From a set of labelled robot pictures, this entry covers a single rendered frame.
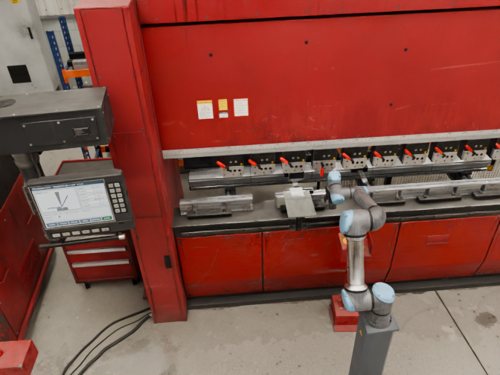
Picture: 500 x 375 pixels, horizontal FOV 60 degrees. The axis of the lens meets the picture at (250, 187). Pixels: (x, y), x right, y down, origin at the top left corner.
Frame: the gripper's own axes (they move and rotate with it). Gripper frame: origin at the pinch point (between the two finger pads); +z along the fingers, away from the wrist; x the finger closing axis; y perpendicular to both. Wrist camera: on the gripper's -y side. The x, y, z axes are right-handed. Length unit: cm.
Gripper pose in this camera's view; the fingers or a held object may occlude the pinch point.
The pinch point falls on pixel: (329, 204)
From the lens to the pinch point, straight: 292.4
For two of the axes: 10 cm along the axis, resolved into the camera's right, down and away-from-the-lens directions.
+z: 0.9, 4.8, 8.7
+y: 0.5, -8.8, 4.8
